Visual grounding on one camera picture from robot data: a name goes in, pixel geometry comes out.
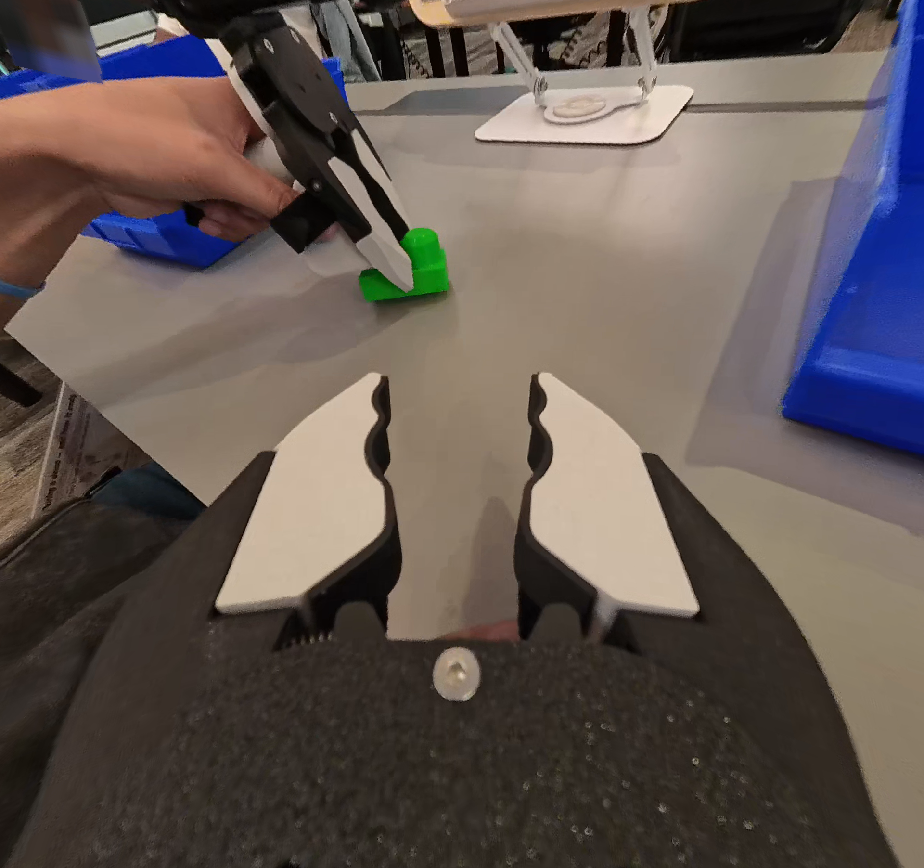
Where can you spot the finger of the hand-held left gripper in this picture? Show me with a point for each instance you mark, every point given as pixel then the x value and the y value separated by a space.
pixel 375 175
pixel 382 254

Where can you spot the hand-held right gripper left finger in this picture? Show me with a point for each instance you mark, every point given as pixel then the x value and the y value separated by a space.
pixel 310 521

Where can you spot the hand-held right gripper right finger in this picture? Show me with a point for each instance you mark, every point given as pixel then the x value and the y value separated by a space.
pixel 606 521

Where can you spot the green two-stud block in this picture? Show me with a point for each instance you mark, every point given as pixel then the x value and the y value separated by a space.
pixel 429 276

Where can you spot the blue plastic bin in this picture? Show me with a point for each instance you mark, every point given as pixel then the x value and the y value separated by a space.
pixel 866 305
pixel 166 243

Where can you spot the grey desk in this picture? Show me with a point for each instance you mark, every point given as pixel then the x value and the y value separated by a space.
pixel 577 268

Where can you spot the person's left hand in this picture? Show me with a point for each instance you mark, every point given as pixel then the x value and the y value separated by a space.
pixel 144 146

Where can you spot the denim jacket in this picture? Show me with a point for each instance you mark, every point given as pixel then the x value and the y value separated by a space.
pixel 346 37

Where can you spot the person's blue jeans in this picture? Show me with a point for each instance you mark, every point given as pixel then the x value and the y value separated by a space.
pixel 151 492

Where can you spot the white folding stand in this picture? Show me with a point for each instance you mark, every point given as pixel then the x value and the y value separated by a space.
pixel 613 120

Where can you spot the printed paper sheet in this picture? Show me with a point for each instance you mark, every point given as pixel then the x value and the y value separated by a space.
pixel 72 449

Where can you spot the person's dark sweatshirt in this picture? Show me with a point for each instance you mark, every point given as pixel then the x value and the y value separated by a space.
pixel 58 630

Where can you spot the blue wristband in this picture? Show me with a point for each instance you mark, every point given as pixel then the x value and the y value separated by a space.
pixel 18 289

